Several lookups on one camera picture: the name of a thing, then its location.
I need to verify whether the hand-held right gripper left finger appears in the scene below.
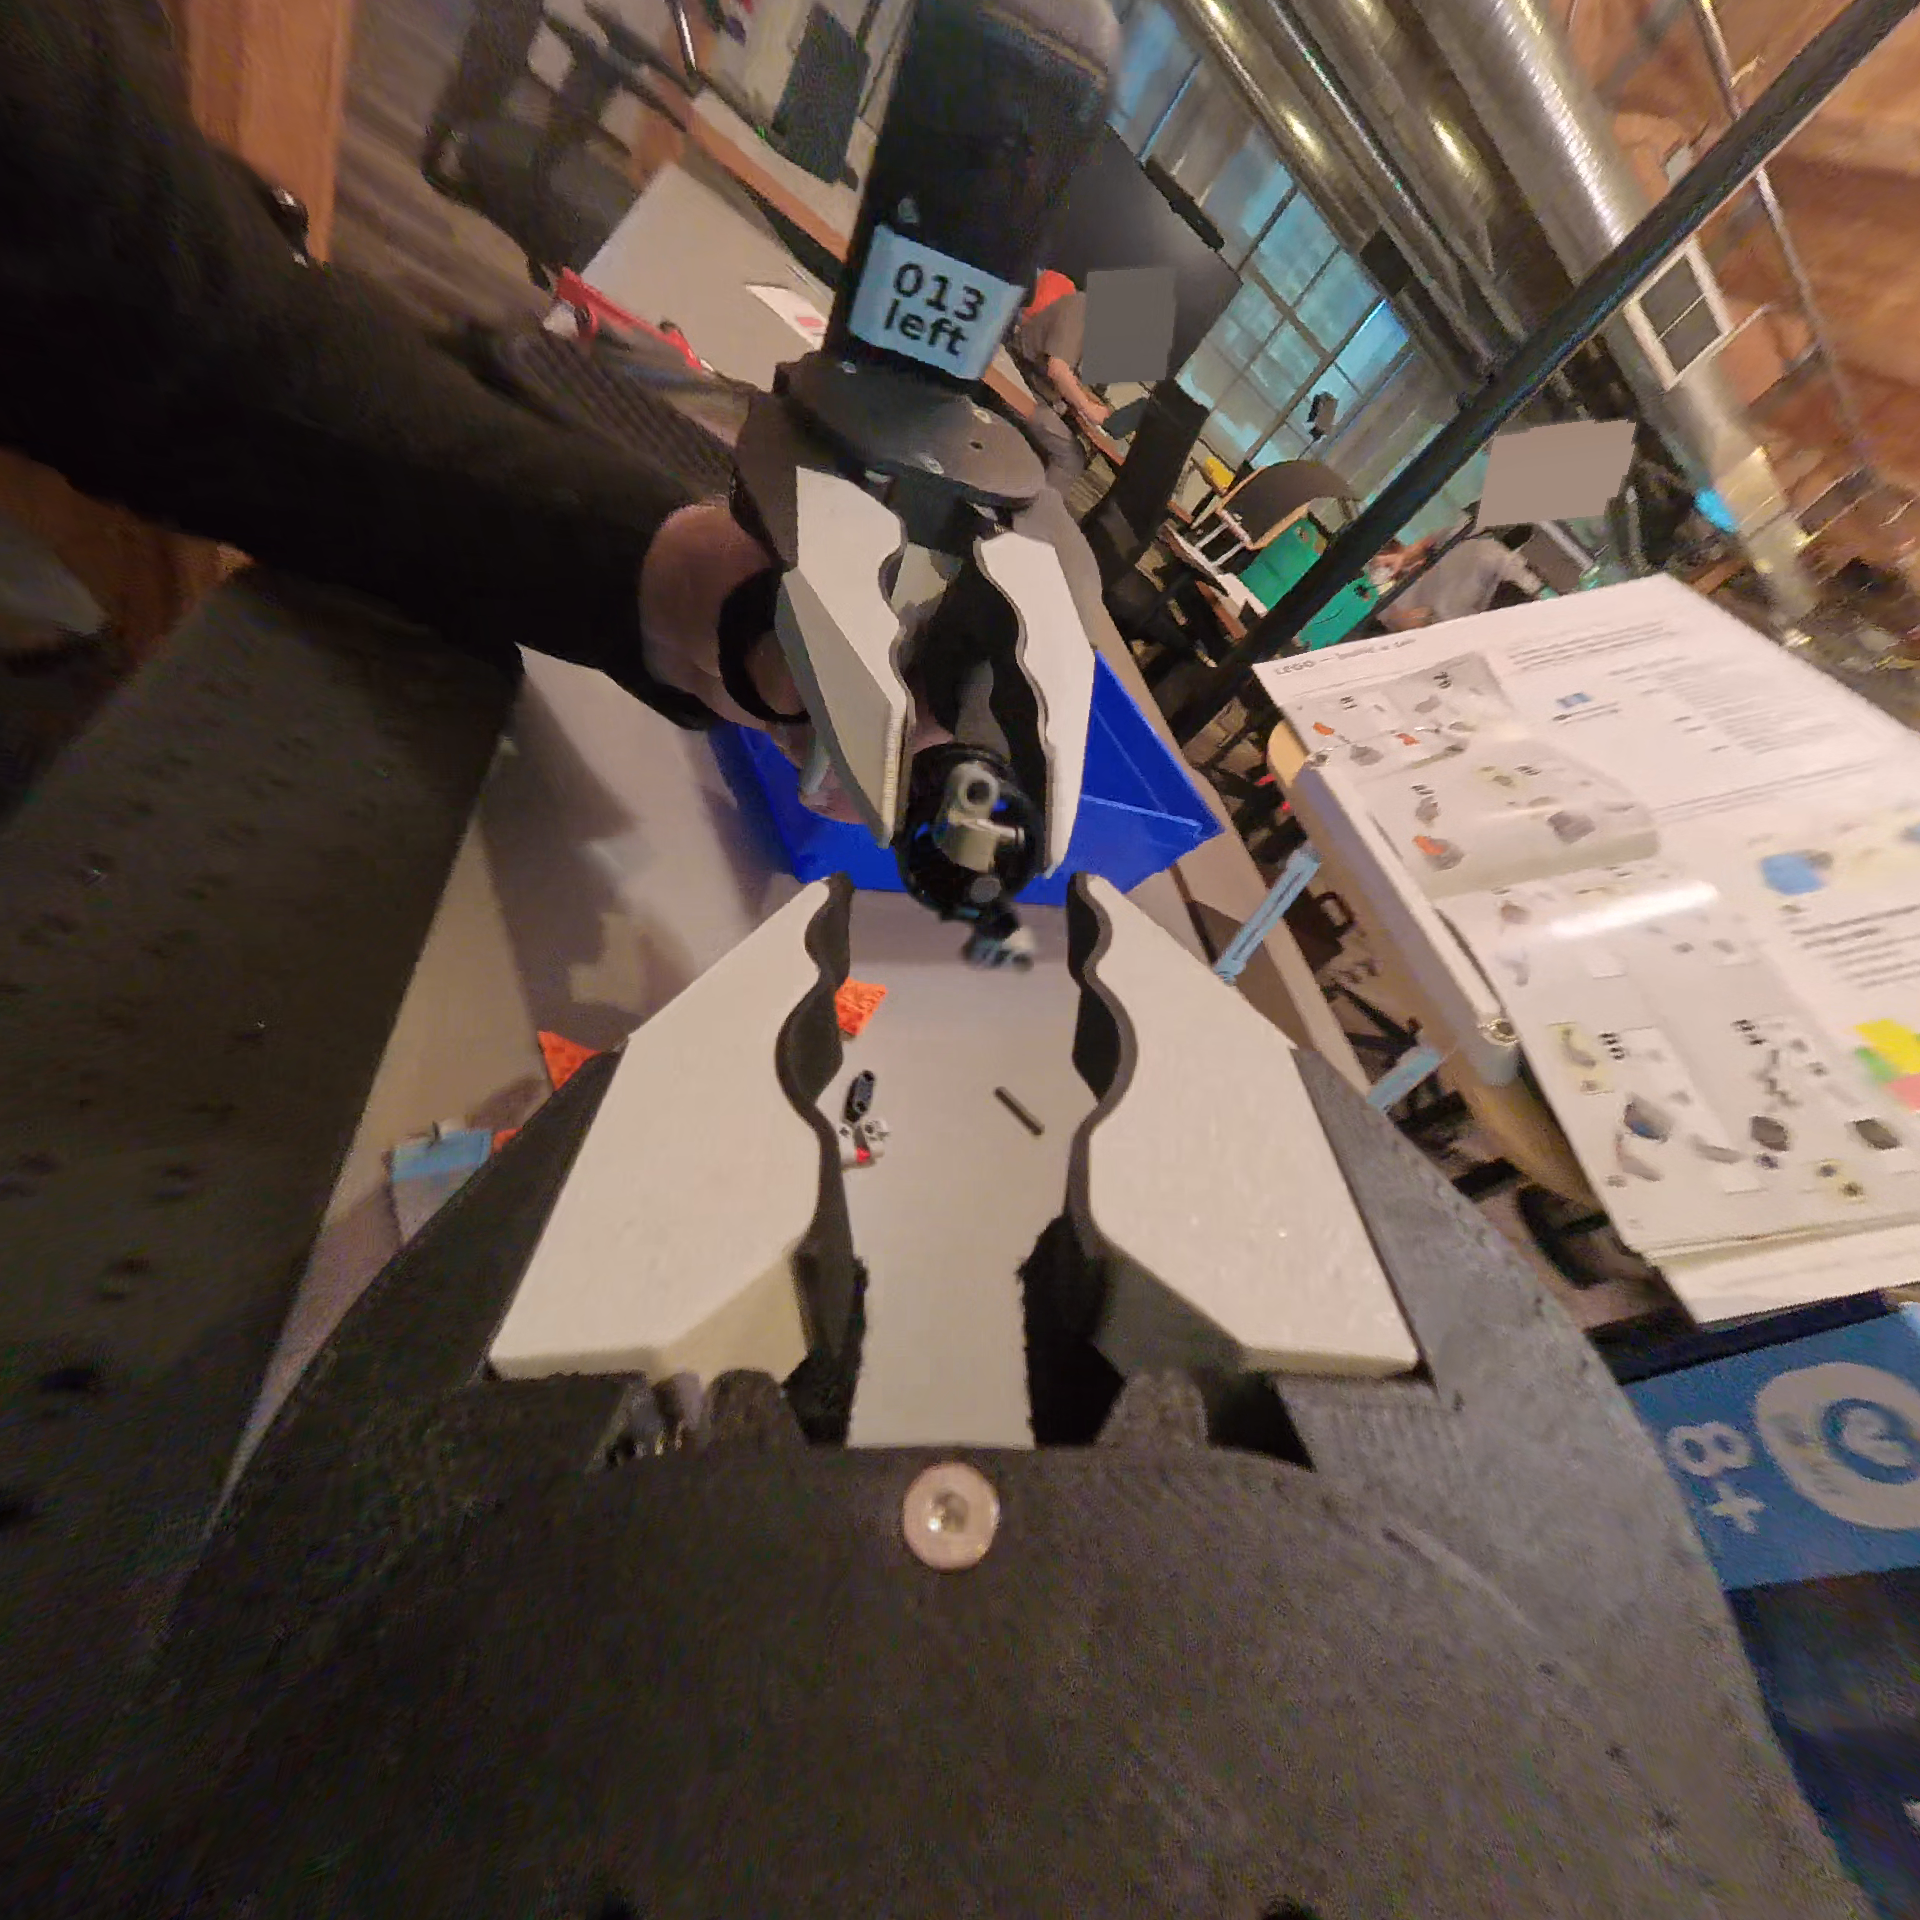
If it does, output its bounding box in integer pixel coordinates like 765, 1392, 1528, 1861
489, 886, 854, 1389

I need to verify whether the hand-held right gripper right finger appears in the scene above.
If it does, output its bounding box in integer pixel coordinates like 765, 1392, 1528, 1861
1037, 880, 1423, 1401

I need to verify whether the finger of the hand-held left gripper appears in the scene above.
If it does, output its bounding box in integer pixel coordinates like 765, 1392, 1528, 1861
772, 466, 920, 889
958, 534, 1099, 877

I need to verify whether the grey toy wheel frame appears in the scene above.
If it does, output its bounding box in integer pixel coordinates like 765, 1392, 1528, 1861
899, 741, 1053, 969

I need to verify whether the person's left forearm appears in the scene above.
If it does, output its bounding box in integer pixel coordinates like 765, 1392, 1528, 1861
0, 0, 711, 683

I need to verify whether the person's left hand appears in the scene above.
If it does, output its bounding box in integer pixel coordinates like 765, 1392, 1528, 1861
627, 497, 756, 721

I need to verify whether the blue plastic bin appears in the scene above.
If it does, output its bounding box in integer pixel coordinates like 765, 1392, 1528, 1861
707, 644, 1225, 904

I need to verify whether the white book stand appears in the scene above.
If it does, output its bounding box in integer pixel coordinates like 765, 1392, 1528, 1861
1197, 774, 1534, 1116

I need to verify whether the black mesh bag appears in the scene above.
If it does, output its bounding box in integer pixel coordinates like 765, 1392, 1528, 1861
493, 315, 755, 488

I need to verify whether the instruction booklet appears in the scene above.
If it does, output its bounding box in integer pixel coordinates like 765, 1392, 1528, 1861
1256, 569, 1920, 1327

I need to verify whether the black perforated mat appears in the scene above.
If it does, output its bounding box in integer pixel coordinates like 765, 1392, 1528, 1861
0, 569, 532, 1833

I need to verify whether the black metal pole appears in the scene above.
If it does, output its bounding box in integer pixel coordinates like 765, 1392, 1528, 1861
1153, 0, 1920, 729

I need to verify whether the blue robot kit box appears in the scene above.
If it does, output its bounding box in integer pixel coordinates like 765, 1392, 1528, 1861
1619, 1304, 1920, 1594

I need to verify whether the black toy box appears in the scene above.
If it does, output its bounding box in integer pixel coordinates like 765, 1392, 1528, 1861
1724, 1573, 1920, 1920

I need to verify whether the silver air duct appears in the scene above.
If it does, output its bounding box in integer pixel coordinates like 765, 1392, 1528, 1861
1197, 0, 1810, 577

